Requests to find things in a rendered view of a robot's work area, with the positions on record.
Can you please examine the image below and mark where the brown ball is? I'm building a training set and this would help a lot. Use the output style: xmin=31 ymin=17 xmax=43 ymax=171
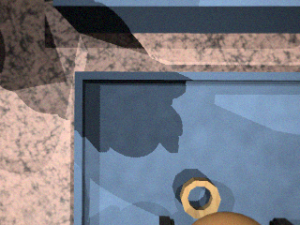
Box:
xmin=191 ymin=211 xmax=262 ymax=225

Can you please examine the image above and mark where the blue square box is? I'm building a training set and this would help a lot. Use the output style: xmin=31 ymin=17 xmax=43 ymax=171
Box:
xmin=52 ymin=0 xmax=300 ymax=34

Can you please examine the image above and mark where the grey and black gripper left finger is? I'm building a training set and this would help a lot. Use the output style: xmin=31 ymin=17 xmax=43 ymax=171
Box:
xmin=159 ymin=216 xmax=174 ymax=225

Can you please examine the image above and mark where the blue square tray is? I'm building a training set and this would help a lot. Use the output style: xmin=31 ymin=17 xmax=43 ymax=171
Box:
xmin=74 ymin=71 xmax=300 ymax=225

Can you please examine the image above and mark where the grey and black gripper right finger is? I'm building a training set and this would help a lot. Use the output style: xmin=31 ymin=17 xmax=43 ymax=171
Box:
xmin=269 ymin=218 xmax=293 ymax=225

